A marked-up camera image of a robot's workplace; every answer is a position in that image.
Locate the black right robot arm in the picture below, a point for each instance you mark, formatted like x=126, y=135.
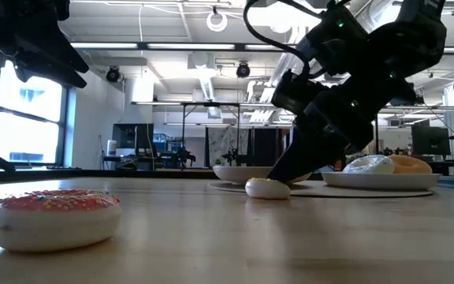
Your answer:
x=408, y=39

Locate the small yellow frosted donut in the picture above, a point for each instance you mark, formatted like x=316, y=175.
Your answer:
x=266, y=190

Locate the large pink frosted donut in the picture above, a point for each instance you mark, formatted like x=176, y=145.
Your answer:
x=412, y=165

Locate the large window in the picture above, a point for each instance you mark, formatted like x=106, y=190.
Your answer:
x=26, y=130

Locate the dark background cabinet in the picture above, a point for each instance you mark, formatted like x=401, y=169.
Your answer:
x=132, y=136

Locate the black background monitor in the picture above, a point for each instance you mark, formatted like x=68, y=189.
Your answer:
x=430, y=140

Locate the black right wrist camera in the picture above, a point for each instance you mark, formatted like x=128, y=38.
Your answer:
x=294, y=94

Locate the black background station frame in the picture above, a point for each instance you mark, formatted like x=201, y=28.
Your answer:
x=211, y=104

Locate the small red frosted donut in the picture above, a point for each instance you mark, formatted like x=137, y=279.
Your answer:
x=53, y=229

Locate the large green white donut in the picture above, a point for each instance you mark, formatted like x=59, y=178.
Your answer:
x=369, y=165

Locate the white plate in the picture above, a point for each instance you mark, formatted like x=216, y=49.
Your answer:
x=380, y=181

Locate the black round ceiling fixture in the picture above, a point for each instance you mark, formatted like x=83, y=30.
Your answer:
x=243, y=70
x=113, y=75

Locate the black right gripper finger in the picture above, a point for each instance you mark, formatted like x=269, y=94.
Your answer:
x=309, y=152

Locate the beige bowl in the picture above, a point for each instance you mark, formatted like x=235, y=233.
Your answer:
x=239, y=173

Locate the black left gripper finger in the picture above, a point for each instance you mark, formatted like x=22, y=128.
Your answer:
x=59, y=53
x=59, y=74

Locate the white ceiling duct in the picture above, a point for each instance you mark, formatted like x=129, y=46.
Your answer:
x=205, y=79

